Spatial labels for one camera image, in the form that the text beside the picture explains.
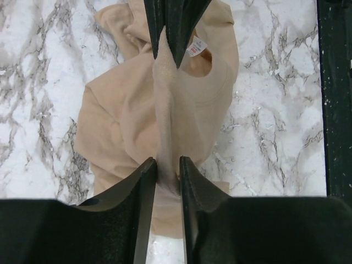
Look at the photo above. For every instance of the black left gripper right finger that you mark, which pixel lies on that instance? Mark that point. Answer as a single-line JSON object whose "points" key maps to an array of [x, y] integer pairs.
{"points": [[219, 228]]}

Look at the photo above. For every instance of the beige t shirt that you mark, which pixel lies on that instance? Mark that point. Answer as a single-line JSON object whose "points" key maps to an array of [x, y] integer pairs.
{"points": [[147, 107]]}

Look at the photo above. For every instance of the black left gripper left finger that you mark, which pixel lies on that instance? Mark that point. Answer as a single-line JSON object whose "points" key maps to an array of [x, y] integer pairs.
{"points": [[111, 227]]}

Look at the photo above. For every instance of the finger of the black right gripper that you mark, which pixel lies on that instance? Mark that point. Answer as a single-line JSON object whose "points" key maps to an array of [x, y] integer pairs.
{"points": [[181, 17], [155, 19]]}

